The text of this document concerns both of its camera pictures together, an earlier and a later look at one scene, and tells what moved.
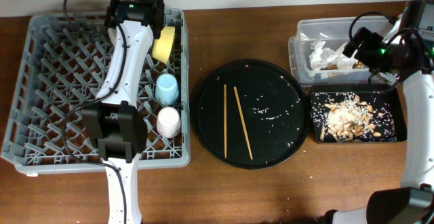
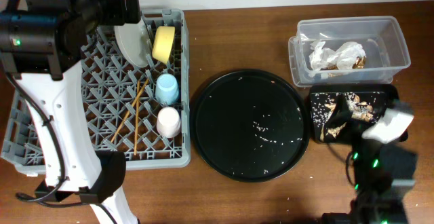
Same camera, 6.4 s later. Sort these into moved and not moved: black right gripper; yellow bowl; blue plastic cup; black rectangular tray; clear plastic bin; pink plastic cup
Moved: black right gripper
Not moved: pink plastic cup; black rectangular tray; yellow bowl; blue plastic cup; clear plastic bin
